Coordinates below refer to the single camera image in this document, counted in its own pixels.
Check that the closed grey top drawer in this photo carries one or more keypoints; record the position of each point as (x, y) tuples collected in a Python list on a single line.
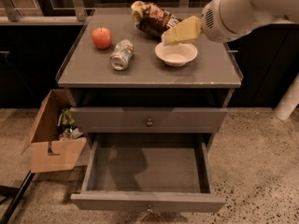
[(133, 119)]

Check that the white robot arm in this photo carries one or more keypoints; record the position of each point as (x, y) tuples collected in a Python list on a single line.
[(264, 35)]

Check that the metal lower drawer handle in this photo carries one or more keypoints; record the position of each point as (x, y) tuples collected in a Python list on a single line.
[(151, 217)]

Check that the grey drawer cabinet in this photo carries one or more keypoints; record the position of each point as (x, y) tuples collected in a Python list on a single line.
[(90, 80)]

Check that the red apple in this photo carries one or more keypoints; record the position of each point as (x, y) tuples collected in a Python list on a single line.
[(102, 38)]

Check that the white paper bowl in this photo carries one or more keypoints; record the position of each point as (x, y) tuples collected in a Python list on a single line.
[(176, 55)]

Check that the black floor bar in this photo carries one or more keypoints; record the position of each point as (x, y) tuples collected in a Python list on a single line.
[(15, 194)]

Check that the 7up soda can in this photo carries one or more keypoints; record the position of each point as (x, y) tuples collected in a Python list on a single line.
[(121, 55)]

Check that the round metal drawer knob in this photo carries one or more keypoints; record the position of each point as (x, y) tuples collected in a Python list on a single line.
[(149, 123)]

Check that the brown cardboard box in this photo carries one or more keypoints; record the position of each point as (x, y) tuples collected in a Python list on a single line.
[(48, 152)]

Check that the clear plastic bag in box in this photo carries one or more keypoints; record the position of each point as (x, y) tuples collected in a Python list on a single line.
[(69, 134)]

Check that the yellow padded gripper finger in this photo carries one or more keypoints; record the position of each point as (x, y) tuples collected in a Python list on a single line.
[(186, 31)]

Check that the open grey middle drawer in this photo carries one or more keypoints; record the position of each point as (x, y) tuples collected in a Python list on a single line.
[(164, 172)]

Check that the green snack bag in box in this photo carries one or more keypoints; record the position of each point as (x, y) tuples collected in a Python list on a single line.
[(66, 120)]

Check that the brown chip bag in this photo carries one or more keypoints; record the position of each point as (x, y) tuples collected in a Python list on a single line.
[(151, 19)]

